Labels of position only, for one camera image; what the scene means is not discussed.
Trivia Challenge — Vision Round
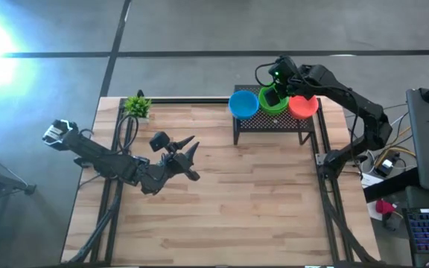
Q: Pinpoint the small potted green plant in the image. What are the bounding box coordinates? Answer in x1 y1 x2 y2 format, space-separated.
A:
124 95 153 124

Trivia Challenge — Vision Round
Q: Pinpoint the small red object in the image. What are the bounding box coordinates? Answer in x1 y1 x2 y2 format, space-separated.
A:
375 199 396 216

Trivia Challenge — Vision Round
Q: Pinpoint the black power adapter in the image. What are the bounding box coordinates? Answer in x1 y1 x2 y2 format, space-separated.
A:
374 156 401 178

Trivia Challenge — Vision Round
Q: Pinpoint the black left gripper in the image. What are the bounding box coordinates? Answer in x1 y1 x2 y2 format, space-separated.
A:
160 135 200 182

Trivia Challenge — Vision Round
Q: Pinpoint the blue plastic mini bowl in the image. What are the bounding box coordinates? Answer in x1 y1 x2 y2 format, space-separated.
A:
228 90 260 121

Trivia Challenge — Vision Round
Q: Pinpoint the black side desk edge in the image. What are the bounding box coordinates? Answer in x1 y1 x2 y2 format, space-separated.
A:
363 167 422 204

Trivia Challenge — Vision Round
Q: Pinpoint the black perforated metal shelf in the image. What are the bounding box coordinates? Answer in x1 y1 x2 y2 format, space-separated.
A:
232 84 317 146

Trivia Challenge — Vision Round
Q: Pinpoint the orange plastic mini bowl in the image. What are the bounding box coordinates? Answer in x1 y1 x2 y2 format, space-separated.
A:
287 95 320 121

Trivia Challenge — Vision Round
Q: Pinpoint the black aluminium table frame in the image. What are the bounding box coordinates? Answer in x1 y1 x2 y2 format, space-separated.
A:
69 97 379 266

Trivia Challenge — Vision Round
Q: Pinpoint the green plastic mini bowl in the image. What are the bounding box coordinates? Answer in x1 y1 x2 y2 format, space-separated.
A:
258 86 290 116

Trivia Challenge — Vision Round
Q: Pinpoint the white paper sheet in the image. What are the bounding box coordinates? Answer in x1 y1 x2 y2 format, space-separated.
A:
361 173 385 189

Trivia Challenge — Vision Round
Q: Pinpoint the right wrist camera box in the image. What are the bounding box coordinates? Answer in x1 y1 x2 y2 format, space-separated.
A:
268 55 299 86

